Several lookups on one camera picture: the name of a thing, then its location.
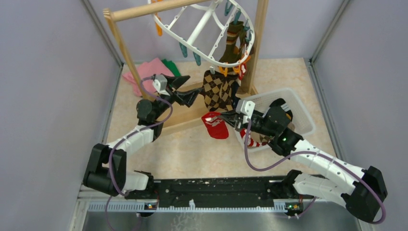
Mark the black sock in basket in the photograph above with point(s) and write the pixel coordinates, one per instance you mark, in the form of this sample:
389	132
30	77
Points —
281	103

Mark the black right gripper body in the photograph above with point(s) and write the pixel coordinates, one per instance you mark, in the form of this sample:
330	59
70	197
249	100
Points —
239	124

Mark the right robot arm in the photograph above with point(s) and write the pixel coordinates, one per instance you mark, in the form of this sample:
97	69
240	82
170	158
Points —
360	191

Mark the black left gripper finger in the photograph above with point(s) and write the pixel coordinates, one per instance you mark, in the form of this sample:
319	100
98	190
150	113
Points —
187	98
176	82

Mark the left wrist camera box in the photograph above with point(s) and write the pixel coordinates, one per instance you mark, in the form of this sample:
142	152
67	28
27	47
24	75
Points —
160	84

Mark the navy white red hanging sock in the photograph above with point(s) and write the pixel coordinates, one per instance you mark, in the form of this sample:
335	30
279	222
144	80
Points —
240	71

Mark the white round clip hanger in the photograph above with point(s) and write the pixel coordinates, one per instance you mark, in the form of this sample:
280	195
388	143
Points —
202	28

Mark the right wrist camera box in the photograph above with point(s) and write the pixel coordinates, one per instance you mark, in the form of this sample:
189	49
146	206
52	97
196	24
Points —
245	107

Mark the brown argyle sock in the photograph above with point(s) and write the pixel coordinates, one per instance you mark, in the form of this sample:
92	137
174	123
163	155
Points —
225	92
212	86

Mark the teal clothes clip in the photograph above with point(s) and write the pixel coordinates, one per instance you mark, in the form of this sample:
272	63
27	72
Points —
183	50
197	58

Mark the orange clothes clip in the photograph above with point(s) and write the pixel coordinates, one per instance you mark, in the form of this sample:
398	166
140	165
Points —
223	70

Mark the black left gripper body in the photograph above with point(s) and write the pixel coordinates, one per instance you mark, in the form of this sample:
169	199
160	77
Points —
170	90

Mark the green cloth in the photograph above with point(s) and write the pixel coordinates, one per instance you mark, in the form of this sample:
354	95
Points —
172	67

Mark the olive striped hanging sock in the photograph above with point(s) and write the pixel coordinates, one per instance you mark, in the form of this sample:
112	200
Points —
235	37

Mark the white plastic laundry basket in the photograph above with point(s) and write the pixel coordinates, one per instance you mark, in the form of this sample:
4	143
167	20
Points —
302	120

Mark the white clothes clip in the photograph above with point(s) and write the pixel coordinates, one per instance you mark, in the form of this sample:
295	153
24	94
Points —
212	69

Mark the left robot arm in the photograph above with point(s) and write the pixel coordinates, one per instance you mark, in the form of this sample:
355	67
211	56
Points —
106	170

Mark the red white striped sock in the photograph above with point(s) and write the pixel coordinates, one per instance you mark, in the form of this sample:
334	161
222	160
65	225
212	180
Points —
254	139

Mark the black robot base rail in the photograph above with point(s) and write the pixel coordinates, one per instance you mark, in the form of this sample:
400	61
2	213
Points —
233	194

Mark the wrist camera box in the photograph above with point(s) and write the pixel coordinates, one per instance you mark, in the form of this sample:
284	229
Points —
245	107
160	84

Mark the pink cloth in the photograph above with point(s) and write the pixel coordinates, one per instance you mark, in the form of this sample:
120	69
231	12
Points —
146	69

